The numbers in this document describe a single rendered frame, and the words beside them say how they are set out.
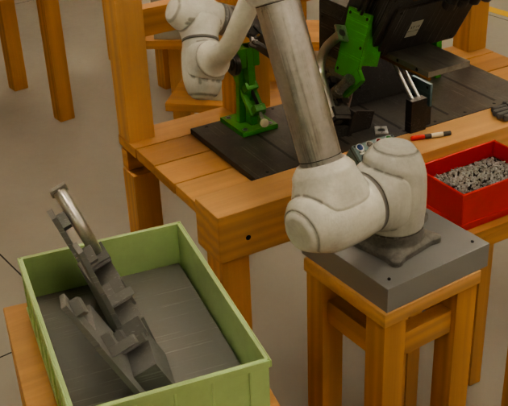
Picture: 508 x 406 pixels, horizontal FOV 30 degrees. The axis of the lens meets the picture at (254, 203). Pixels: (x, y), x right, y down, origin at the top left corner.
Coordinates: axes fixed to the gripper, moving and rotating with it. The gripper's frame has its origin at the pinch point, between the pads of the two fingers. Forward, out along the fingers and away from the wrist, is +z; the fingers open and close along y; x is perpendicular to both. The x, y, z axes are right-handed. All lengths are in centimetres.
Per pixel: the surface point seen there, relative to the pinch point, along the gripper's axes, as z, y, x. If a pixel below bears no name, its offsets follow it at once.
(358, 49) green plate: 20.4, -6.4, -7.2
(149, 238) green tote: -52, -62, 11
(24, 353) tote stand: -83, -87, 25
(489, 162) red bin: 49, -47, -21
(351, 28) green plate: 20.2, 1.1, -6.6
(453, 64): 40, -18, -25
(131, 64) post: -32.4, 3.2, 36.8
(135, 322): -72, -89, -8
